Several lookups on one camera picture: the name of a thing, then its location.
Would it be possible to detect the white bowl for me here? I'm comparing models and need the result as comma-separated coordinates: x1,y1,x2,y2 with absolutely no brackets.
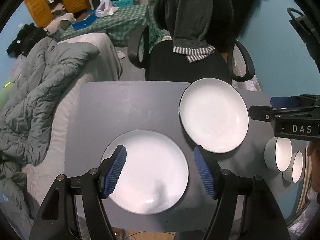
264,137,292,172
283,151,303,183

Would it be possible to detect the large white plate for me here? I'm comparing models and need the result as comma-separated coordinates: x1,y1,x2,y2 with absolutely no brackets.
179,78,249,153
102,129,189,215

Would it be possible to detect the person right hand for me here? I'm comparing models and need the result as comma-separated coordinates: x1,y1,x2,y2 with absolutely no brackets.
307,141,320,193

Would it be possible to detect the black office chair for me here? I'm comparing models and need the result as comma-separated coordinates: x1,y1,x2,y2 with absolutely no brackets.
127,0,256,83

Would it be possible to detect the white bed sheet mattress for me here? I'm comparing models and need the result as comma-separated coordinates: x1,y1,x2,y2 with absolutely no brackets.
23,33,122,204

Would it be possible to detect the grey quilted comforter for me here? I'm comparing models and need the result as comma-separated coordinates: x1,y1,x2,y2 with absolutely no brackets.
1,37,93,165

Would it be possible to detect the green pillow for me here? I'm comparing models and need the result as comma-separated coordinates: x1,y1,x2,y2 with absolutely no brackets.
0,77,16,108

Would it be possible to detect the green checkered tablecloth table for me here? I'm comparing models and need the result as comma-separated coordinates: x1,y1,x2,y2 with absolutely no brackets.
60,4,166,48

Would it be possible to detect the blue box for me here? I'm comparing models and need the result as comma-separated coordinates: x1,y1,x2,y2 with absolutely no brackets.
72,10,97,30

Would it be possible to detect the black clothes pile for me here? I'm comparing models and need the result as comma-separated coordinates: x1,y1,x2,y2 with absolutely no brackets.
7,23,47,57

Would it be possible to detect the white plastic bag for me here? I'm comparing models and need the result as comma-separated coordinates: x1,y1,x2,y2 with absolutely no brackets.
95,0,119,18

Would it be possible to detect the orange wooden wardrobe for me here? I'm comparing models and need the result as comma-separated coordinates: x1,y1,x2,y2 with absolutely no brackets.
24,0,91,27

